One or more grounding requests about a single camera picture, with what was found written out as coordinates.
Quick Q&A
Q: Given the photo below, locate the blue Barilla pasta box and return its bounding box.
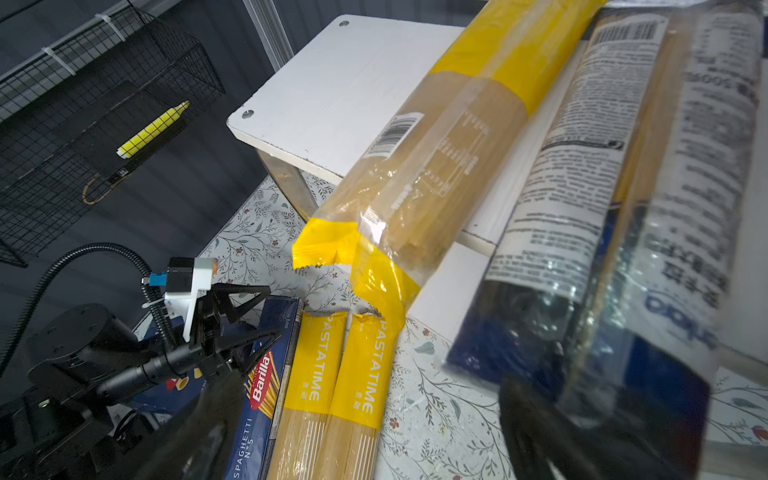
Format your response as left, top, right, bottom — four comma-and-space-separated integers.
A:
128, 311, 265, 418

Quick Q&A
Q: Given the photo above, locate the black wire side basket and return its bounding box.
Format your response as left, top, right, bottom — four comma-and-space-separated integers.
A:
1, 1, 225, 268

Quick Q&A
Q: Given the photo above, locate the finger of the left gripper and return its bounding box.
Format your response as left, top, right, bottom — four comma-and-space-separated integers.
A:
203, 328, 282, 378
206, 283, 271, 326

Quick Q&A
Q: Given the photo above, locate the yellow marker pen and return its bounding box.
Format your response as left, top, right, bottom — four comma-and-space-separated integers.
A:
116, 101, 190, 160

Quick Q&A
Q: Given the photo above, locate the floral table mat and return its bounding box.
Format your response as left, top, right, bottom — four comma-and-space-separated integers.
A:
131, 173, 768, 480

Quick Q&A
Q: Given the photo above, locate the white two-tier shelf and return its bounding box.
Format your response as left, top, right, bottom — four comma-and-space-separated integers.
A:
226, 14, 768, 385

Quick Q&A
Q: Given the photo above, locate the clear blue spaghetti bag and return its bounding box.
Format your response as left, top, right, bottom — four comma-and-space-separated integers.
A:
447, 1, 764, 479

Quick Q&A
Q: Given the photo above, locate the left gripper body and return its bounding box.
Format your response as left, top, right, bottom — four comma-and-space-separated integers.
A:
24, 304, 204, 411

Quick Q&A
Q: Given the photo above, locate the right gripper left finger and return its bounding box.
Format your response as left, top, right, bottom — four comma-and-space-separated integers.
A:
101, 371, 244, 479

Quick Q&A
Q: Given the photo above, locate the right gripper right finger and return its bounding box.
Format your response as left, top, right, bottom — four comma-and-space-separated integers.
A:
499, 375, 685, 479

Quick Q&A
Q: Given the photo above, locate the yellow Pastatime bag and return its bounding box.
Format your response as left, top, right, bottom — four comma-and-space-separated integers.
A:
312, 314, 399, 479
267, 311, 348, 479
292, 1, 601, 322

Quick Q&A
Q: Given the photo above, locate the blue Barilla spaghetti box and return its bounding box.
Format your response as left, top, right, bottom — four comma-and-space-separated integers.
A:
225, 296, 302, 479

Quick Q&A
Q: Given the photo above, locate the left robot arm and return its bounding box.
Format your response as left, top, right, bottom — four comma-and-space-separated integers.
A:
1, 242, 282, 479

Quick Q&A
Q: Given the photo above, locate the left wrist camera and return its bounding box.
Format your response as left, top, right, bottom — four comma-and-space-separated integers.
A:
142, 257, 218, 341

